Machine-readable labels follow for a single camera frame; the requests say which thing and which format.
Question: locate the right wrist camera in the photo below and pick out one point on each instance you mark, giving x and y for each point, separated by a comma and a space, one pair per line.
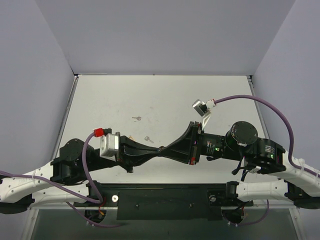
204, 109

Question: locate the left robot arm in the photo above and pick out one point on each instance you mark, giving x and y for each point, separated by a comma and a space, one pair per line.
75, 175

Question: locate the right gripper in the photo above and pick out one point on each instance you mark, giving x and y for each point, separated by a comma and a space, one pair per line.
195, 143

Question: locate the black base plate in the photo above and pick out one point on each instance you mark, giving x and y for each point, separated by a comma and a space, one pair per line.
184, 201

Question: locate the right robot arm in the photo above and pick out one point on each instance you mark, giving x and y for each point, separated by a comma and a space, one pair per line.
296, 181

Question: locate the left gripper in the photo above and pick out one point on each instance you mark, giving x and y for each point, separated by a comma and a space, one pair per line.
123, 150

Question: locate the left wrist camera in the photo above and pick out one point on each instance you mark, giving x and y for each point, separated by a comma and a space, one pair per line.
109, 147

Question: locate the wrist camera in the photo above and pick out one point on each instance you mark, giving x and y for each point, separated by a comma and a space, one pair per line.
204, 109
109, 147

